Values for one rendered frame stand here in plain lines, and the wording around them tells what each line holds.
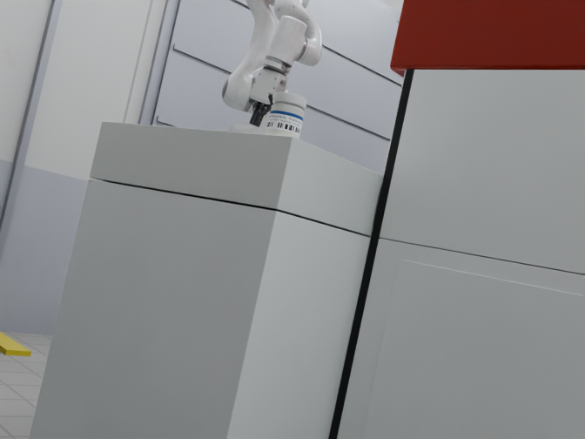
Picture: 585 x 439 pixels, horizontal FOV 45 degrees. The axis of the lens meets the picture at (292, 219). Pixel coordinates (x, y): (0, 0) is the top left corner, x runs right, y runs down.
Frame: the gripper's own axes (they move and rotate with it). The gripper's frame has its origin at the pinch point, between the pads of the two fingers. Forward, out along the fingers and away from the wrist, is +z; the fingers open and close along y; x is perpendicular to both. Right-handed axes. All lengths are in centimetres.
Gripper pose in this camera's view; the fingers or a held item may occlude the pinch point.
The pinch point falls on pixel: (256, 118)
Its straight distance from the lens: 217.0
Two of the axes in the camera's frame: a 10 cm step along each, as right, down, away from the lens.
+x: -6.1, -1.7, -7.8
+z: -3.7, 9.3, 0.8
